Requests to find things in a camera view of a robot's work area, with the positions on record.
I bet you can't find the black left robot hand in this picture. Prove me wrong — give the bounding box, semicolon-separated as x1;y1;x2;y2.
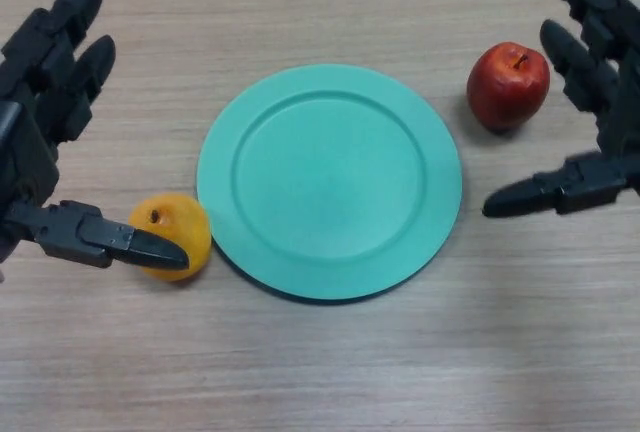
0;0;190;283

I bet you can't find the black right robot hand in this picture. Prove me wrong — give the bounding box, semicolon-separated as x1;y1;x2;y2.
482;0;640;218

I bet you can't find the red apple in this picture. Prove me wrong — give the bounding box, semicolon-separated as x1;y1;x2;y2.
466;41;551;133

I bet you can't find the green round plate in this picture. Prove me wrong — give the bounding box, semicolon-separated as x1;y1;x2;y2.
196;63;463;303

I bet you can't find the yellow pear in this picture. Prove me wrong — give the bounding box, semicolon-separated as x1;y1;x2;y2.
127;192;213;283

